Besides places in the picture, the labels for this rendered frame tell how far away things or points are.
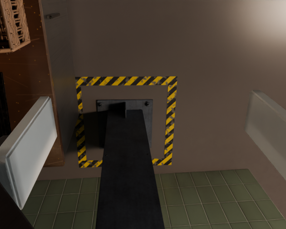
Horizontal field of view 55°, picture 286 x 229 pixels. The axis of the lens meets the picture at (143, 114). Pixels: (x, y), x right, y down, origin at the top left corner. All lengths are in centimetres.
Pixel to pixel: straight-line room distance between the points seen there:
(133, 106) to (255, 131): 142
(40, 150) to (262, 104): 13
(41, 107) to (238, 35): 150
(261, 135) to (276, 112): 2
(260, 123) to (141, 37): 135
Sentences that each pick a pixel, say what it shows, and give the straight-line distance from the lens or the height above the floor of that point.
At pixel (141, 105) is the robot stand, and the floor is 1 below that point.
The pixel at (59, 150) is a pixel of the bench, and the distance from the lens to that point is 108.
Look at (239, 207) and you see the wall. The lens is 168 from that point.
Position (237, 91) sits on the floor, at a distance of 171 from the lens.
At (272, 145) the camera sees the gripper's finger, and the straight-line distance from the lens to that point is 17.
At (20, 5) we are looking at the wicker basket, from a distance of 93.
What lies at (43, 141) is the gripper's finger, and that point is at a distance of 17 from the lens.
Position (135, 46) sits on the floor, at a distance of 151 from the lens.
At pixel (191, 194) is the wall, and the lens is 171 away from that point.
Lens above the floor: 149
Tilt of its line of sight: 66 degrees down
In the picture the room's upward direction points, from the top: 169 degrees clockwise
